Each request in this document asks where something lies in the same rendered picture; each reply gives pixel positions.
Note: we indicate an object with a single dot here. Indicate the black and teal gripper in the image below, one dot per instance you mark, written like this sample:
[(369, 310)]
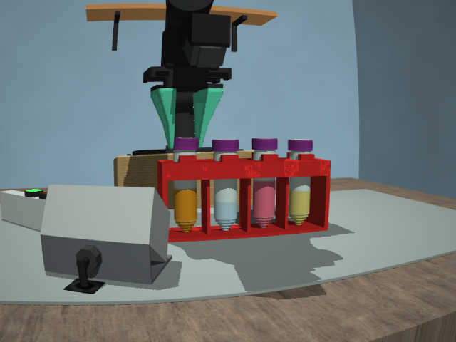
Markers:
[(205, 100)]

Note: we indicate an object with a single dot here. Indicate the pale grey flat mat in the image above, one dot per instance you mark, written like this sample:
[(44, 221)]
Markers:
[(368, 231)]

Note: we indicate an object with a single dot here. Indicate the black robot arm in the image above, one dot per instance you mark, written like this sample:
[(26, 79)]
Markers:
[(204, 39)]

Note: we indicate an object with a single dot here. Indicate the purple screw cap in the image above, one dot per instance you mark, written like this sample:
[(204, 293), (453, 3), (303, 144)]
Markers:
[(186, 144), (225, 145), (264, 143), (300, 145)]

